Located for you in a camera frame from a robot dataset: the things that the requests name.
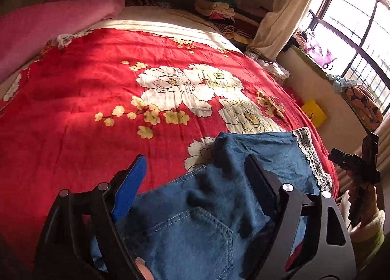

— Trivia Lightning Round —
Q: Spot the pink quilt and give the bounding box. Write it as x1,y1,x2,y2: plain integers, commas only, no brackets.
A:
0,0,125,84

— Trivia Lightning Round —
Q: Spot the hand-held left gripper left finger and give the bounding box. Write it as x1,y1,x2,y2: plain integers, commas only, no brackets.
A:
33,154,148,280

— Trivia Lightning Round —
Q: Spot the red floral blanket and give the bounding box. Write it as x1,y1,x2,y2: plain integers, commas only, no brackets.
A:
0,29,339,268

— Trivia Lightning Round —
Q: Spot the cream curtain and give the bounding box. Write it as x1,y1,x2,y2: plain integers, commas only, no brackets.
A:
245,0,328,61

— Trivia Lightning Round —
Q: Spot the purple cloth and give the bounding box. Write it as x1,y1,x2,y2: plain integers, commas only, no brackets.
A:
305,32,337,69

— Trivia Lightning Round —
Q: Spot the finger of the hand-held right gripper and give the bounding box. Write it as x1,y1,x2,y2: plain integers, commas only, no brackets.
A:
328,147,365,177

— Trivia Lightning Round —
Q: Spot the yellow box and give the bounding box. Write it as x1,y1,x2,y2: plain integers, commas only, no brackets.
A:
301,99,328,128

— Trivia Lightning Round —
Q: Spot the person's left hand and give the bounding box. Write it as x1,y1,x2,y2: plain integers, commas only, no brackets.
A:
134,256,156,280

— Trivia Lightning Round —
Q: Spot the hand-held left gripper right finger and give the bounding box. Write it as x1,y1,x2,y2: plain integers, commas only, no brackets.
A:
244,154,357,280

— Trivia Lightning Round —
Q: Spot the orange patterned cushion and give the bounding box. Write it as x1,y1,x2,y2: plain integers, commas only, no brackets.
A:
346,85,384,131

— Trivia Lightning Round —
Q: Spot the light blue cloth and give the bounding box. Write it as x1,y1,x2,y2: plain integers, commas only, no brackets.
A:
327,73,357,93

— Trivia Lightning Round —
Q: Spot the barred window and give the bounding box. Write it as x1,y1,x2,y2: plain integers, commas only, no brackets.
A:
305,0,390,122

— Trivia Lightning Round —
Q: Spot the white bed sheet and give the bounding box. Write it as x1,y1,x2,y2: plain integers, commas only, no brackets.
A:
88,6,241,52

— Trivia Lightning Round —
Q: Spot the white crumpled cloth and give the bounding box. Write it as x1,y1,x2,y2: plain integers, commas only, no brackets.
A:
247,50,290,81

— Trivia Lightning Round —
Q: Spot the pile of folded clothes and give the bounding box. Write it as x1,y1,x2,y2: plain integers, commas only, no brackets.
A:
195,0,269,40

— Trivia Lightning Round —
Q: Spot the blue denim pants lace trim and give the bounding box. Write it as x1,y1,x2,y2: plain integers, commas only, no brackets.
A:
90,127,334,280

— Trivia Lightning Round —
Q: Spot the red box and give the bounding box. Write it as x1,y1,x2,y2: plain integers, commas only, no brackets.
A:
285,85,305,107

